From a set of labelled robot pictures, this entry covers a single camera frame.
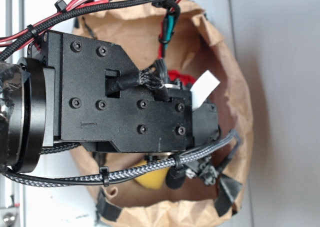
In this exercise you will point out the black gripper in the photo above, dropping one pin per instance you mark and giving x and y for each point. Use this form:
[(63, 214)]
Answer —
[(89, 91)]

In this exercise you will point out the yellow and green sponge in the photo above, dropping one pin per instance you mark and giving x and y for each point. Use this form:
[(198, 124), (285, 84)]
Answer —
[(153, 180)]

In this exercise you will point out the crumpled red paper ball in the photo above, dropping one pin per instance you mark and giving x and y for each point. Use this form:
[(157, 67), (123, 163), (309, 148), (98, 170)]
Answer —
[(184, 78)]

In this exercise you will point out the white plastic bin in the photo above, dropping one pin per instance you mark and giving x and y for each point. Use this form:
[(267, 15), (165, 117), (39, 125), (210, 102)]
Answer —
[(72, 206)]

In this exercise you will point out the brown paper bag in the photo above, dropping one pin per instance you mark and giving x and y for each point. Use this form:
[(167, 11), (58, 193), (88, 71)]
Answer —
[(195, 47)]

